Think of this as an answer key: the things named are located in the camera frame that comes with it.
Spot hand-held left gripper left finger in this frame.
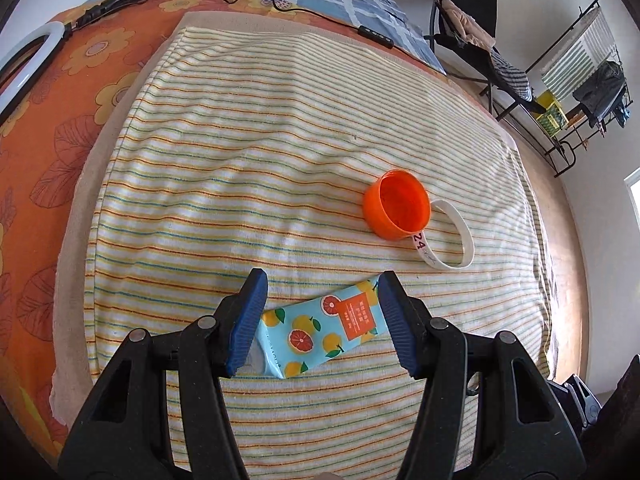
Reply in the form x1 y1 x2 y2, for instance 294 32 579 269
59 267 269 480

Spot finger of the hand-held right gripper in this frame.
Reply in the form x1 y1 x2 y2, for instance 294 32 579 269
547 374 601 441

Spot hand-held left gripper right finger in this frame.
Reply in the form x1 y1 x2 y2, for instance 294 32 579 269
377 270 587 480

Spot citrus print packet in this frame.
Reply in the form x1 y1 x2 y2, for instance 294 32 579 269
252 275 383 380

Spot white rubber wristband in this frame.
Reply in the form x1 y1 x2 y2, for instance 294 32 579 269
410 199 475 270

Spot orange plastic cup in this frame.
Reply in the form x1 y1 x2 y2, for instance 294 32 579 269
363 170 432 241

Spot striped yellow towel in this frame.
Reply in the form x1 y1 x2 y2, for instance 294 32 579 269
50 12 558 480

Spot window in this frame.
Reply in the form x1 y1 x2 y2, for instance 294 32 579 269
622 165 640 241

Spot black clothes rack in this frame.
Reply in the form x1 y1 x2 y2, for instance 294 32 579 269
522 0 631 177

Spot orange floral bed sheet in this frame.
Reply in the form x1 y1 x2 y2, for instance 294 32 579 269
0 0 366 468

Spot yellow crate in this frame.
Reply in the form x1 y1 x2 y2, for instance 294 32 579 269
535 90 568 136

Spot striped dark garment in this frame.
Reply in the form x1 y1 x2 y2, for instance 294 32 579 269
487 47 533 103

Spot beige garment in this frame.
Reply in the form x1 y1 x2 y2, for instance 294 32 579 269
440 0 496 51

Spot dark grey jacket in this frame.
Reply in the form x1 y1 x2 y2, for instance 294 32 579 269
572 60 626 128

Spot green striped hanging towel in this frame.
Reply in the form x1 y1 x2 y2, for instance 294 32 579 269
542 10 618 103

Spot black cable remote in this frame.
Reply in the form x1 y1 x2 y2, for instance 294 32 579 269
356 25 396 47

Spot black cable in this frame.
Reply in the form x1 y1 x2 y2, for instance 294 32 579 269
177 0 361 31

